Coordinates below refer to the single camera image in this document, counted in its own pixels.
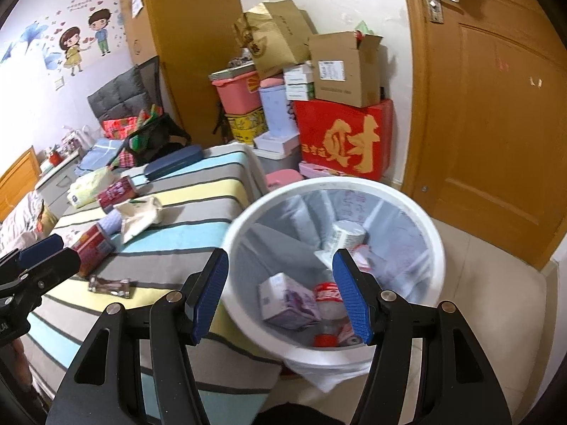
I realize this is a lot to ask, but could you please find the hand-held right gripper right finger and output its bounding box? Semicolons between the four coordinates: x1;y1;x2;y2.
332;248;512;425

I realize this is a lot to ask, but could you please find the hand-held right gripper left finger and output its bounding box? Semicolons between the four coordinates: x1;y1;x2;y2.
46;248;230;425

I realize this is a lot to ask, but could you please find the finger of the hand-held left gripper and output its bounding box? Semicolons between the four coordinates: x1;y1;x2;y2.
0;234;63;276
0;248;82;316

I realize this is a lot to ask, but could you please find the clear bottle with red cap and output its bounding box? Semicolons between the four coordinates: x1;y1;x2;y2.
314;281;355;348

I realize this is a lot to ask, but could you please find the purple white carton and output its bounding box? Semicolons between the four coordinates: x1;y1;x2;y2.
258;272;322;331

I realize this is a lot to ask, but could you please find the lavender foam net sleeve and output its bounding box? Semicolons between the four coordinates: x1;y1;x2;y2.
95;209;124;236

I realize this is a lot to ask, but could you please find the white plastic trash bin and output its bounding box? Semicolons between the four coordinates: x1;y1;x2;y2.
220;176;446;381

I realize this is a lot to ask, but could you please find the red drink can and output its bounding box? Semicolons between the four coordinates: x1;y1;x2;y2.
97;176;141;213

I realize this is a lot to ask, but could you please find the pink bedding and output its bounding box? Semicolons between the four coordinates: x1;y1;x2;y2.
0;190;58;257

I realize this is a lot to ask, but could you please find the brown foil wrapper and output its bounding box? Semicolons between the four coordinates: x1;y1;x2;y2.
88;277;134;298

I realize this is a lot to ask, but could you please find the grey white nightstand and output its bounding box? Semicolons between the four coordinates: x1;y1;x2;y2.
34;153;85;213

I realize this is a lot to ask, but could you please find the wooden headboard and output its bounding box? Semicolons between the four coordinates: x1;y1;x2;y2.
0;146;43;220

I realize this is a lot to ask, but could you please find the pale yellow tissue pack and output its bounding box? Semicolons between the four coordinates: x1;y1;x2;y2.
67;167;117;209

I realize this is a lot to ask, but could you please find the clear plastic bin liner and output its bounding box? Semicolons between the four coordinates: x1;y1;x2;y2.
230;188;432;392

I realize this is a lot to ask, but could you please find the crumpled white paper bag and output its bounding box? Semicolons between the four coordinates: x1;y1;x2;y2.
114;195;164;244

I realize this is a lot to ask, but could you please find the blue plaid folded cloth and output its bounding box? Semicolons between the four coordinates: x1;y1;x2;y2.
74;138;125;175

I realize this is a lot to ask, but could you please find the pink floral box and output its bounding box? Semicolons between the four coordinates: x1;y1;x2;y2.
299;161;350;180

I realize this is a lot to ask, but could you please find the pink plastic stool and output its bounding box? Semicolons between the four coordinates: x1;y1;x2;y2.
265;169;304;191

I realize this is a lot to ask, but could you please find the dark blue glasses case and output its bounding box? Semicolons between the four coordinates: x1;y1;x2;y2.
145;147;203;181

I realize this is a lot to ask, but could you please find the red green plaid cloth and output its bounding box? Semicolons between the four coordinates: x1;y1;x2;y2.
102;105;162;140

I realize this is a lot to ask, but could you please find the grey white storage container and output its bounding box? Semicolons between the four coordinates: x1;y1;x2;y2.
257;148;302;173

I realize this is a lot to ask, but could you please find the black tote bag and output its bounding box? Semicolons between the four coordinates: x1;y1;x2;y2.
117;113;192;169

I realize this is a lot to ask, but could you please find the red gift box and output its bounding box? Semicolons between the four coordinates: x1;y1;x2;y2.
293;98;394;181

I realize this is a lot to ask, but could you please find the white flat box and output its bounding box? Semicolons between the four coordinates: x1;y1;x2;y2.
253;132;302;153

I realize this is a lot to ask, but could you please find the grey cushioned office chair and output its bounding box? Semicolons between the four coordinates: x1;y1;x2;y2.
87;55;162;118

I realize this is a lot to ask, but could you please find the yellow patterned box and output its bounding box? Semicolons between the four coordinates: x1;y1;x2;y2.
225;108;269;145

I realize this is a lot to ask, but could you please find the lavender bin with pink lid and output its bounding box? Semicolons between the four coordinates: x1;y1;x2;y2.
258;77;299;138

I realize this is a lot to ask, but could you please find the pink storage box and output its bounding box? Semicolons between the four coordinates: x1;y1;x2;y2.
210;74;263;115

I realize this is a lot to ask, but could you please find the wooden door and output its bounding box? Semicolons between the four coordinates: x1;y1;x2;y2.
399;0;567;271

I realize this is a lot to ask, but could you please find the open cardboard box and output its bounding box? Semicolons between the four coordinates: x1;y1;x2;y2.
308;31;384;108

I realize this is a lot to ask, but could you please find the patterned flat gift box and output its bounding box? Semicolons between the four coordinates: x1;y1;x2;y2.
209;63;258;83

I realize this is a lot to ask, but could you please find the wooden wardrobe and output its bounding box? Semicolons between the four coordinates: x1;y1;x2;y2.
119;0;262;147

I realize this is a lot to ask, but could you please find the gold paper bag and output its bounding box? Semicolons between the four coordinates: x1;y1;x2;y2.
234;0;319;80

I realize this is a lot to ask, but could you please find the cartoon couple wall sticker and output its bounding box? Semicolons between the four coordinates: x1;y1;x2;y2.
0;0;129;76

